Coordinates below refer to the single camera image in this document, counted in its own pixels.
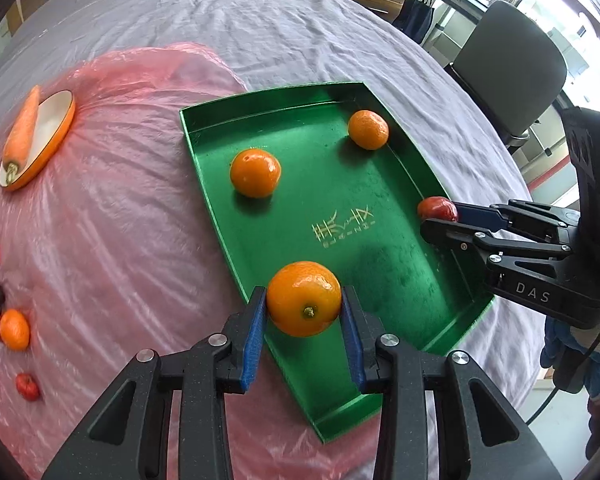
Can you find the orange cluster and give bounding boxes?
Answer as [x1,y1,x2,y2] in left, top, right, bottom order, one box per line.
[0,309,31,351]

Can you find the small orange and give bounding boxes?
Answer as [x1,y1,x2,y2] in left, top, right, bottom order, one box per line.
[230,148,282,198]
[348,110,389,151]

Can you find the large orange front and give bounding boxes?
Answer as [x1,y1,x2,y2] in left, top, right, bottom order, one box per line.
[266,261,342,338]

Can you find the blue gloved right hand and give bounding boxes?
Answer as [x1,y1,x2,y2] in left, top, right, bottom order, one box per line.
[540,318,600,404]

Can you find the grey office chair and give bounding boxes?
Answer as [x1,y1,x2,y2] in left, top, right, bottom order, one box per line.
[444,1,567,153]

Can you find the green metal tray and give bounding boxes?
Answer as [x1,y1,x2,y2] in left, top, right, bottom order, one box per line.
[178,80,496,443]

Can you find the pink plastic sheet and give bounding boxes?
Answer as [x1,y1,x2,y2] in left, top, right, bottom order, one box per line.
[0,41,441,480]

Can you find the navy tote bag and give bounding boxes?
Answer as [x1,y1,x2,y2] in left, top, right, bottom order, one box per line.
[392,0,434,44]

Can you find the grey bed sheet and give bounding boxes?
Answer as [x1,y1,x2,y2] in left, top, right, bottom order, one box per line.
[0,0,552,411]

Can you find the carrot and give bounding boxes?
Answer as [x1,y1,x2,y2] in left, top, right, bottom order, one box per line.
[2,86,41,184]

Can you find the orange oval dish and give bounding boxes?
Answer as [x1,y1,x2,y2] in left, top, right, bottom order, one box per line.
[0,90,76,192]

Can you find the black cable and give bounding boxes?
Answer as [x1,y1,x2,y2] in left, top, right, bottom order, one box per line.
[524,316,600,426]

